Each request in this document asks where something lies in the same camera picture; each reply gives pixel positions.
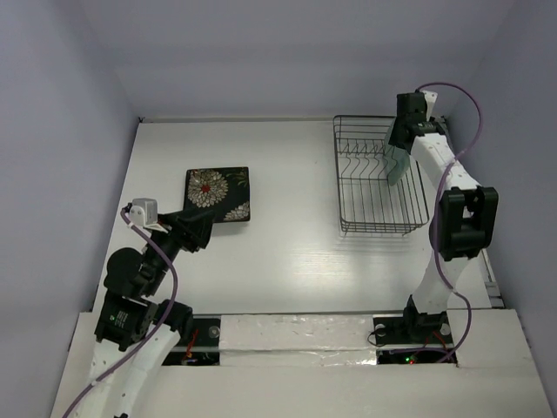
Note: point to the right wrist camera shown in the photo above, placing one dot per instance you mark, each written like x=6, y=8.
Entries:
x=431, y=99

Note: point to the wire dish rack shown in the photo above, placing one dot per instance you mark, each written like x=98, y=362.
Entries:
x=367, y=204

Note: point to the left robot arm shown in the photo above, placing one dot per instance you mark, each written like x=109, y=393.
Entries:
x=140, y=320

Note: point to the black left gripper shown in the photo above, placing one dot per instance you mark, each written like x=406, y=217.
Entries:
x=197, y=225

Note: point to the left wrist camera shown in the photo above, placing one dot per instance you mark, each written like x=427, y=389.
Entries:
x=141, y=212

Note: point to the pale green plate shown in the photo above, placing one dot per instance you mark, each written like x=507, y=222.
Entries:
x=398, y=160

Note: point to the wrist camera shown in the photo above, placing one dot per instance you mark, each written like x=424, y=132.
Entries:
x=431, y=99
x=141, y=212

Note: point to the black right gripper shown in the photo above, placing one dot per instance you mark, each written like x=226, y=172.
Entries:
x=403, y=136

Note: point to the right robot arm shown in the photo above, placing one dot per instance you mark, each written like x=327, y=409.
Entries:
x=463, y=215

